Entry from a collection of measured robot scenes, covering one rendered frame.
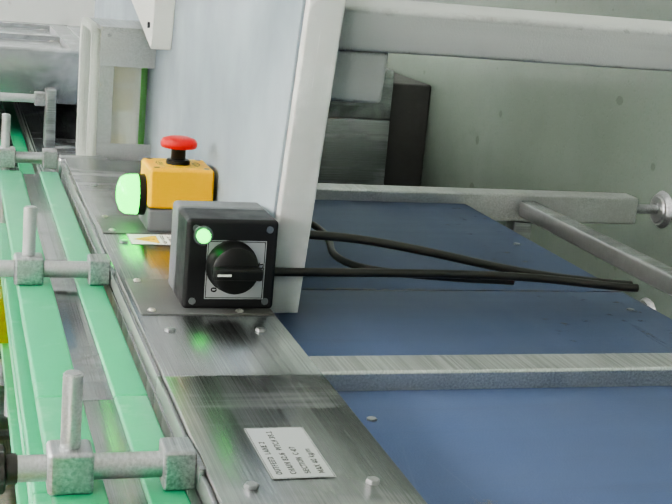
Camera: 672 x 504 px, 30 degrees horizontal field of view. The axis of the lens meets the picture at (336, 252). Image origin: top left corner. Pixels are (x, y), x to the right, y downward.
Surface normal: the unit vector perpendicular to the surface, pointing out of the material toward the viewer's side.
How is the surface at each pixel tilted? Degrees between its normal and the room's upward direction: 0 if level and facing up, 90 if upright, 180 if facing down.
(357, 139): 90
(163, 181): 90
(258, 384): 90
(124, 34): 90
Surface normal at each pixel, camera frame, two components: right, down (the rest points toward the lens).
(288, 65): -0.96, -0.02
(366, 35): 0.25, 0.46
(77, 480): 0.28, 0.25
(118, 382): 0.09, -0.97
